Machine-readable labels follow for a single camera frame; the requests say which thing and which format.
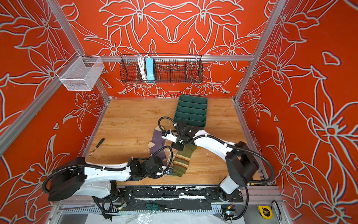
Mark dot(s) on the black handled screwdriver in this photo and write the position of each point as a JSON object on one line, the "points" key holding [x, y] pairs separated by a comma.
{"points": [[96, 147]]}

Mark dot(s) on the black wire wall basket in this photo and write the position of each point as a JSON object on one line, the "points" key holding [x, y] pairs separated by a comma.
{"points": [[168, 68]]}

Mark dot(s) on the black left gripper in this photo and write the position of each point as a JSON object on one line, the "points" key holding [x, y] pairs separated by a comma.
{"points": [[156, 176]]}

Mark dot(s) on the green compartment tray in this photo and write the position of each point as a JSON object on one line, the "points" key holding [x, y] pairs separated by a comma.
{"points": [[193, 110]]}

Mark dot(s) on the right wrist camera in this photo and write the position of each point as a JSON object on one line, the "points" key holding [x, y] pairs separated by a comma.
{"points": [[181, 126]]}

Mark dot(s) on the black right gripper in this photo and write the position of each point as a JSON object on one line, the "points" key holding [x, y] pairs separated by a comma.
{"points": [[176, 147]]}

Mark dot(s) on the light blue box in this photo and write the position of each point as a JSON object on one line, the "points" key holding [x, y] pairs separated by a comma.
{"points": [[149, 69]]}

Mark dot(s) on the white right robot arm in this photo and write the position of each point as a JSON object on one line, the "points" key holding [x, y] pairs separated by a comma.
{"points": [[240, 160]]}

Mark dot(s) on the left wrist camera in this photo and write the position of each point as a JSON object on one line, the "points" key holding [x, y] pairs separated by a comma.
{"points": [[169, 136]]}

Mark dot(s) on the green handled screwdriver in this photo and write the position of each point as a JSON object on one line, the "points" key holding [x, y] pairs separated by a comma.
{"points": [[159, 207]]}

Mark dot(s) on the yellow tape measure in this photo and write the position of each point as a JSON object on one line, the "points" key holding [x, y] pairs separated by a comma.
{"points": [[265, 212]]}

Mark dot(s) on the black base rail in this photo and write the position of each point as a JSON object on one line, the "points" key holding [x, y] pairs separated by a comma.
{"points": [[186, 198]]}

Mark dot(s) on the clear plastic wall bin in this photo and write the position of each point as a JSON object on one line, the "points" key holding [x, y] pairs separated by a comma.
{"points": [[79, 75]]}

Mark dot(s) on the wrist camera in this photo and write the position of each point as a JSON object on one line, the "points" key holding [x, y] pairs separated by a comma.
{"points": [[181, 126], [169, 136]]}

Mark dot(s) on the purple striped sock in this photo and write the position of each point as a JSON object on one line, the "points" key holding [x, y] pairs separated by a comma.
{"points": [[156, 144]]}

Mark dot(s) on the green striped sock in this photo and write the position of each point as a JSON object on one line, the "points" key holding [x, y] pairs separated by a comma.
{"points": [[182, 159]]}

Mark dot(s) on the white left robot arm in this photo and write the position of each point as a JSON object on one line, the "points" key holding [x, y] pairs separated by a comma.
{"points": [[79, 178]]}

